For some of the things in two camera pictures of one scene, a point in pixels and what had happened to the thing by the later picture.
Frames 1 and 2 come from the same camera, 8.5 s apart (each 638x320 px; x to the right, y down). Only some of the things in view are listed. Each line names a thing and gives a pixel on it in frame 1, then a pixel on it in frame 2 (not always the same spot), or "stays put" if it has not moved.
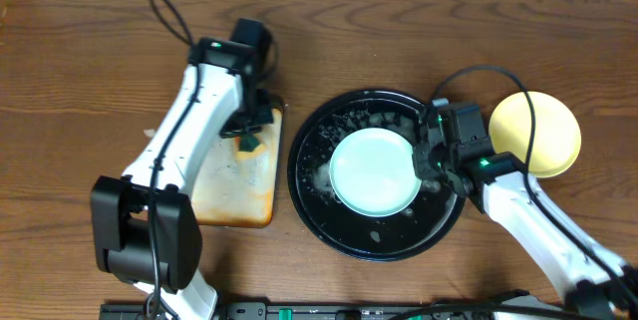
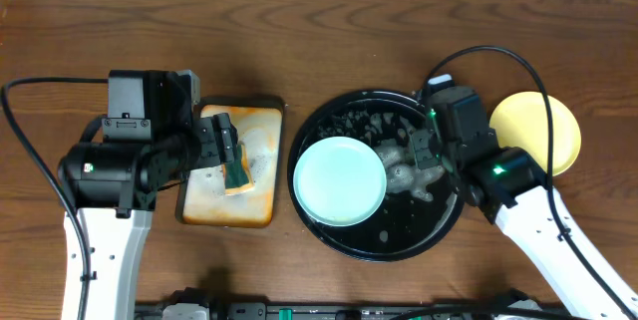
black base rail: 486,310 stays put
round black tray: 432,214 stays put
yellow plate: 557,137 stays put
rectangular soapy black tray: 237,191 stays put
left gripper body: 246,127 to 221,137
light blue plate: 373,173 to 340,180
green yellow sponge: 248,147 to 237,173
